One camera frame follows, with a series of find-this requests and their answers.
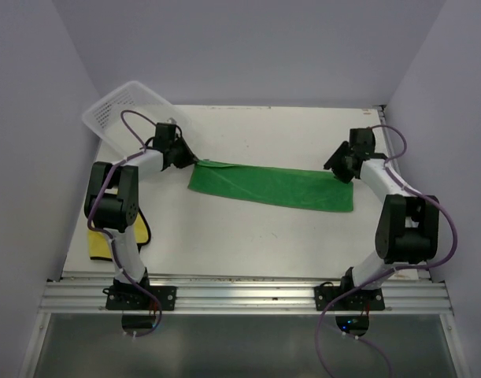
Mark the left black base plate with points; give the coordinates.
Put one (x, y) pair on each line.
(131, 299)

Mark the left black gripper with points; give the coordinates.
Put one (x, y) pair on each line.
(189, 158)

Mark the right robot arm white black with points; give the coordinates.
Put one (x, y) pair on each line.
(407, 230)

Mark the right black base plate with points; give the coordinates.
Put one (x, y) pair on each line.
(346, 297)

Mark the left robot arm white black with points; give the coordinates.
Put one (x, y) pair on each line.
(112, 198)

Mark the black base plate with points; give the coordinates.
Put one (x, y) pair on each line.
(346, 297)
(131, 299)

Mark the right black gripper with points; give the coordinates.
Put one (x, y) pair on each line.
(334, 163)

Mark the yellow microfiber towel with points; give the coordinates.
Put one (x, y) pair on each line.
(98, 247)

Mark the green microfiber towel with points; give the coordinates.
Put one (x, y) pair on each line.
(291, 188)

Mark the aluminium mounting rail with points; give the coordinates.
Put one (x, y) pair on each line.
(250, 296)

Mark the white plastic basket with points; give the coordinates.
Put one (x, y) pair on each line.
(124, 118)

